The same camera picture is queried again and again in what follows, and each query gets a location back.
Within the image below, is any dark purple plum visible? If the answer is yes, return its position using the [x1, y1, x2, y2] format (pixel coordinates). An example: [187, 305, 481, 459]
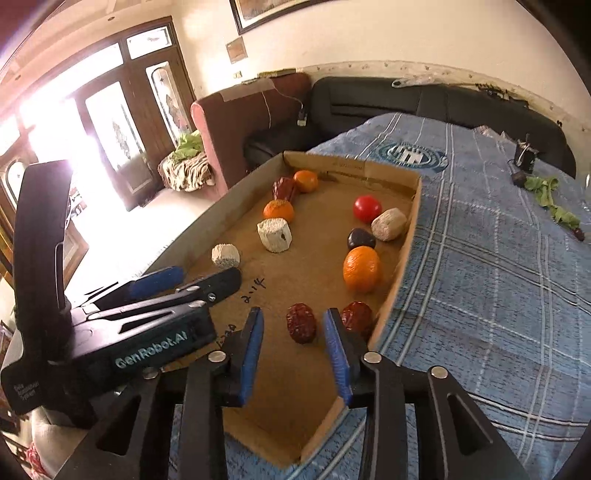
[347, 227, 376, 252]

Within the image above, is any wooden glass door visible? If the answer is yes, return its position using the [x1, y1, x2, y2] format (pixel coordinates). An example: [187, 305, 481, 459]
[69, 16, 197, 213]

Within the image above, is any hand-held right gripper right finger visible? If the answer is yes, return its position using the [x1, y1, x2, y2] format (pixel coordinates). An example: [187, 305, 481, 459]
[322, 308, 532, 480]

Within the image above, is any red tomato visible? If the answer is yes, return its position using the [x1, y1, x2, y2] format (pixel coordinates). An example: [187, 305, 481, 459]
[353, 195, 383, 222]

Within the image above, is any white charger cable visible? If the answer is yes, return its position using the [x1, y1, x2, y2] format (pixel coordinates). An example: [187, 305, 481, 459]
[261, 88, 309, 127]

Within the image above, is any striped throw blanket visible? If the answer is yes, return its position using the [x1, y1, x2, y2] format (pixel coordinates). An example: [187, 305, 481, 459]
[158, 150, 214, 192]

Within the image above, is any large orange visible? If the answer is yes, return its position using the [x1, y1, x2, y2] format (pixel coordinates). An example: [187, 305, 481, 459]
[342, 246, 382, 294]

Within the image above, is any small orange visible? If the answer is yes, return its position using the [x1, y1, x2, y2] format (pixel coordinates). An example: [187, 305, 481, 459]
[263, 199, 295, 222]
[293, 170, 319, 193]

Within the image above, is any shallow cardboard box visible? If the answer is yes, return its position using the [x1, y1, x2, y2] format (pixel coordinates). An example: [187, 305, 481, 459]
[139, 150, 423, 464]

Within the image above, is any green cloth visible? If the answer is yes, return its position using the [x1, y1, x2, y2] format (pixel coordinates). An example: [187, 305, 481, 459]
[174, 131, 204, 160]

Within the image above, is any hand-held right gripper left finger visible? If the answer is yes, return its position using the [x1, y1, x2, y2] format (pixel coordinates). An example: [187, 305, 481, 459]
[53, 307, 265, 480]

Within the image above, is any wrinkled red date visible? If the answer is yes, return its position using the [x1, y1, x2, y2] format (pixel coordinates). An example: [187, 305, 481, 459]
[341, 301, 374, 333]
[272, 176, 298, 203]
[286, 302, 318, 344]

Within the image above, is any small black device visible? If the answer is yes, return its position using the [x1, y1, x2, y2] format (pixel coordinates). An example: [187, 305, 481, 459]
[513, 135, 539, 175]

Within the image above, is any blue plaid blanket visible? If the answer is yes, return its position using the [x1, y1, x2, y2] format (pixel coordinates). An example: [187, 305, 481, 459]
[171, 112, 591, 480]

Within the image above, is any green leafy radish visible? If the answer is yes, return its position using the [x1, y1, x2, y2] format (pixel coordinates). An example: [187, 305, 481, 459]
[526, 176, 586, 242]

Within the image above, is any large framed picture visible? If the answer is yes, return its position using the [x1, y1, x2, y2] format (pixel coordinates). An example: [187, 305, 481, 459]
[230, 0, 333, 35]

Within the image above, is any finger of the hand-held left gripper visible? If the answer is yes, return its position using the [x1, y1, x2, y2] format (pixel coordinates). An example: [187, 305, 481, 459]
[88, 268, 243, 334]
[85, 265, 185, 310]

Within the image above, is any black leather sofa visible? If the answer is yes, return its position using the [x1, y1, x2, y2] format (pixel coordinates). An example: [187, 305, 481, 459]
[244, 76, 578, 178]

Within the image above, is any small white porous chunk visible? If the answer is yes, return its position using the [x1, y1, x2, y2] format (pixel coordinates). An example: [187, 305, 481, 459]
[211, 244, 242, 269]

